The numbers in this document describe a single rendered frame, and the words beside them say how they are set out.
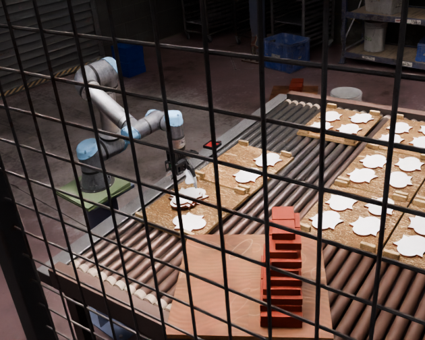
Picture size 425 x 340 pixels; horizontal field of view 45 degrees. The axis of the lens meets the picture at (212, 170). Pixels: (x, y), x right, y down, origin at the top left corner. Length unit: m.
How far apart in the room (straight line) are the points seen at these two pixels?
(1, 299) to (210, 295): 2.13
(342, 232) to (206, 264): 0.61
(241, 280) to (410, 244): 0.71
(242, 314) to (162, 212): 0.83
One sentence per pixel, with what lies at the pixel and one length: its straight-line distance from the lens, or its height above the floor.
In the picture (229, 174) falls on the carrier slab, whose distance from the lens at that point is 2.58.
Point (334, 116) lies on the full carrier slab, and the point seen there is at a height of 0.95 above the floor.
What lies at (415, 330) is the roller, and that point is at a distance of 1.85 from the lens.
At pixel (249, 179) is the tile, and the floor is 0.95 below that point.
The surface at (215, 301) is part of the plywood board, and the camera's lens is 1.72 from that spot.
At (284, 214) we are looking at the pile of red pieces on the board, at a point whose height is 1.32.
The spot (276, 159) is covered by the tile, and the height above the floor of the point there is 0.95.
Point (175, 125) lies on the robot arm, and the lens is 2.15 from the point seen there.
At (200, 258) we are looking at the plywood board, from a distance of 1.89.
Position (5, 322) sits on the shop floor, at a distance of 3.48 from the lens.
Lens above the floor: 2.23
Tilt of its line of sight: 29 degrees down
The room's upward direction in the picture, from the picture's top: 5 degrees counter-clockwise
